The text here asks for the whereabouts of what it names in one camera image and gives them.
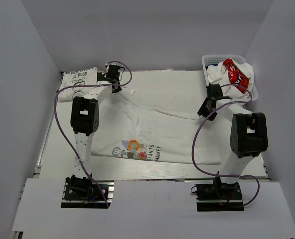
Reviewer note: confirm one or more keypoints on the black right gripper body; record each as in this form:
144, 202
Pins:
208, 99

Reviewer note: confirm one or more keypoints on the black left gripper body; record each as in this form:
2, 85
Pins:
117, 80

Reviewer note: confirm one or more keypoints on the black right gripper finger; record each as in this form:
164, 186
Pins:
203, 110
210, 115

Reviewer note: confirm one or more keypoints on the white t-shirt red print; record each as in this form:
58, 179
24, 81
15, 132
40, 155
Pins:
234, 78

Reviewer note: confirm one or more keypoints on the white t-shirt with text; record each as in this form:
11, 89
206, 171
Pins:
130, 130

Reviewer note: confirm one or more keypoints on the navy blue t-shirt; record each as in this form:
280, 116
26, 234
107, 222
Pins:
211, 69

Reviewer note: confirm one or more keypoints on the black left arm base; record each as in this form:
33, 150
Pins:
83, 193

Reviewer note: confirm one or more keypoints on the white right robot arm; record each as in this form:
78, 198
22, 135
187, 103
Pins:
248, 134

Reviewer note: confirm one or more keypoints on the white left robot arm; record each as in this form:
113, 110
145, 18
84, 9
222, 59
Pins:
85, 112

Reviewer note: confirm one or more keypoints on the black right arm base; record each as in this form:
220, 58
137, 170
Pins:
210, 198

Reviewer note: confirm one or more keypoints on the folded white printed t-shirt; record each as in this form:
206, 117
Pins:
79, 81

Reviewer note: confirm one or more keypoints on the white plastic basket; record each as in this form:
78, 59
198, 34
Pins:
215, 59

